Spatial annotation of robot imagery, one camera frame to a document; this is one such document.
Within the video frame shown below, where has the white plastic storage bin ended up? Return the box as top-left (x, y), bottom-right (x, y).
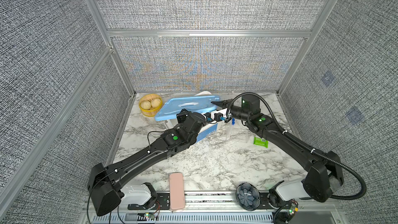
top-left (164, 91), bottom-right (224, 145)

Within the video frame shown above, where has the blue plastic bin lid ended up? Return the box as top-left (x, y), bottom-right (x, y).
top-left (154, 95), bottom-right (220, 121)

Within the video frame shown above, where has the blue-capped test tube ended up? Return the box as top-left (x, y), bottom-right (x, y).
top-left (226, 119), bottom-right (248, 143)

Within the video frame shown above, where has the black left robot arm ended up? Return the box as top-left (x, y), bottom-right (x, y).
top-left (88, 111), bottom-right (207, 216)

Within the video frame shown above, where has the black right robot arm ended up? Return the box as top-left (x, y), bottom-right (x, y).
top-left (213, 94), bottom-right (344, 208)

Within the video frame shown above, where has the green packet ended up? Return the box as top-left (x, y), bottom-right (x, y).
top-left (254, 137), bottom-right (268, 148)

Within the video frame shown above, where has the right steamed bun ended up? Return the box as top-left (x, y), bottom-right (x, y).
top-left (151, 98), bottom-right (162, 108)

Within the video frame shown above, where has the steamed bun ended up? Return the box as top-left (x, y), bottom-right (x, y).
top-left (151, 98), bottom-right (162, 108)
top-left (140, 100), bottom-right (151, 110)

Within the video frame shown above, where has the yellow bamboo steamer basket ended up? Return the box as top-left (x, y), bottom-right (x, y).
top-left (138, 94), bottom-right (164, 117)

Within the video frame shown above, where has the left steamed bun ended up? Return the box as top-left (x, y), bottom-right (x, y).
top-left (140, 100), bottom-right (151, 110)

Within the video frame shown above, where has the pink rectangular case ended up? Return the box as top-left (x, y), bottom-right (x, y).
top-left (169, 172), bottom-right (186, 212)

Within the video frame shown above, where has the black flower-shaped dish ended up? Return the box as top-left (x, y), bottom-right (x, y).
top-left (236, 183), bottom-right (261, 211)

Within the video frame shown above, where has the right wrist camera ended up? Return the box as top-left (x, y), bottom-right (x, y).
top-left (241, 94), bottom-right (261, 114)

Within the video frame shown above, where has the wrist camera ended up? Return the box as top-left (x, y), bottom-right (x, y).
top-left (203, 111), bottom-right (226, 124)
top-left (241, 94), bottom-right (261, 114)

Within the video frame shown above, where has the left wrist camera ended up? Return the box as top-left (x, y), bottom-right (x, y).
top-left (203, 111), bottom-right (226, 124)

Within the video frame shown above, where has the black corrugated cable conduit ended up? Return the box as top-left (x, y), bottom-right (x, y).
top-left (225, 92), bottom-right (368, 200)

